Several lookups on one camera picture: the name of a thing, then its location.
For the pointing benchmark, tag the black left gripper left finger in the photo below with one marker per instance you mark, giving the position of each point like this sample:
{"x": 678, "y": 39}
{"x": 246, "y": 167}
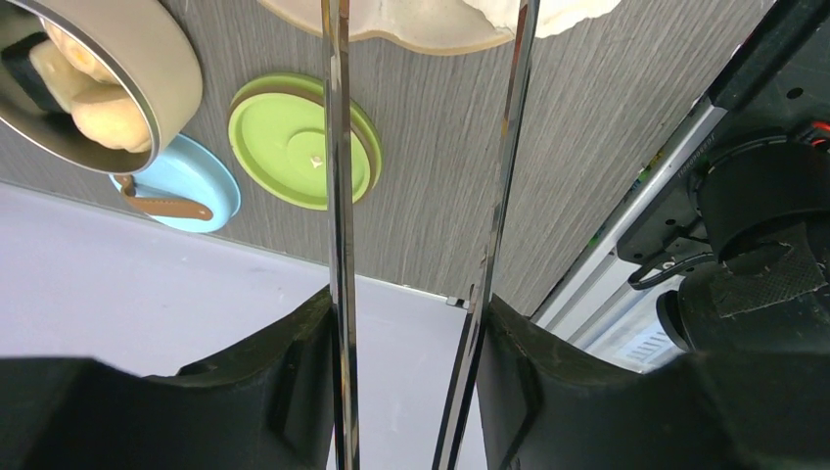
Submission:
{"x": 265, "y": 402}

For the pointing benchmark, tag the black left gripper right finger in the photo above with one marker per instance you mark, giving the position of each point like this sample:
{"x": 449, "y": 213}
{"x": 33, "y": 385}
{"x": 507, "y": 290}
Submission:
{"x": 546, "y": 404}

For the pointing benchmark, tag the white dumpling bun toy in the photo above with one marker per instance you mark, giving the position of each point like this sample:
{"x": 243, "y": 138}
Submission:
{"x": 86, "y": 89}

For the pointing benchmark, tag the steel tongs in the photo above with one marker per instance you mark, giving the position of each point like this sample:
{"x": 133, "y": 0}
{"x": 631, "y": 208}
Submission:
{"x": 337, "y": 107}

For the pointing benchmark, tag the sushi roll toy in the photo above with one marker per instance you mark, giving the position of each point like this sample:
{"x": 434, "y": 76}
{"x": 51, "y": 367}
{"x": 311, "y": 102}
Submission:
{"x": 16, "y": 60}

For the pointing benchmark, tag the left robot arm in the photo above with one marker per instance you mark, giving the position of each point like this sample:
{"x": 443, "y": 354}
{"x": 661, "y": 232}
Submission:
{"x": 772, "y": 299}

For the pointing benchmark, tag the steel lunch box bowl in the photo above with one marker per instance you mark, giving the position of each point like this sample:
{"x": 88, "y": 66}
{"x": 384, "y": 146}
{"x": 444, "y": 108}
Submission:
{"x": 140, "y": 43}

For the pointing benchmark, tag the green round lid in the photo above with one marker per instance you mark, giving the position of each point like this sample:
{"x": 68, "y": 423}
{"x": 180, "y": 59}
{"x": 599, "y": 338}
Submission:
{"x": 276, "y": 130}

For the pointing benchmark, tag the fried egg toy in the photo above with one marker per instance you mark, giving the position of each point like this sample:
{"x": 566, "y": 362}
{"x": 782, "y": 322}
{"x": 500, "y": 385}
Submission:
{"x": 554, "y": 16}

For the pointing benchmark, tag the cream divided plate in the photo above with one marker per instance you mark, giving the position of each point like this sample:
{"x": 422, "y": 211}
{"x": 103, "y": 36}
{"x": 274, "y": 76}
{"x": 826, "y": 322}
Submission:
{"x": 438, "y": 28}

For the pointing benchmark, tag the light blue lid with strap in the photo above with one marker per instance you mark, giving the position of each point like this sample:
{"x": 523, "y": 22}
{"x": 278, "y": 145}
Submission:
{"x": 186, "y": 187}

